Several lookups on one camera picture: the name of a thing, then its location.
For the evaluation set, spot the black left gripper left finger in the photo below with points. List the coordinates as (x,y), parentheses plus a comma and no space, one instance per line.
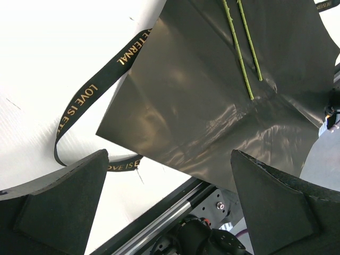
(53,214)

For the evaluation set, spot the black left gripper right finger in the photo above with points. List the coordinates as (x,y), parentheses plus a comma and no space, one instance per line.
(283,213)

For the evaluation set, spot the black paper flower wrap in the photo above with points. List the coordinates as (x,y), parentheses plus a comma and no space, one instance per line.
(212,93)

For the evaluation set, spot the black ribbon gold lettering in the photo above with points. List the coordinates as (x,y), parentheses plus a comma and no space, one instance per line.
(90,95)

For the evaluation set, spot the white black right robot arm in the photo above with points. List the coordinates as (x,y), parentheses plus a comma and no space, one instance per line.
(333,103)

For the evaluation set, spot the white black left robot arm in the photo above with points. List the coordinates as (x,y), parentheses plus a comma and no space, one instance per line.
(192,236)

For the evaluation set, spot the pink rose stem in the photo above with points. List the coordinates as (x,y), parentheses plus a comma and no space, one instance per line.
(237,47)
(239,2)

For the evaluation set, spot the right white cable duct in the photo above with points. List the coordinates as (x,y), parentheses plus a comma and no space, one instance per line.
(327,124)

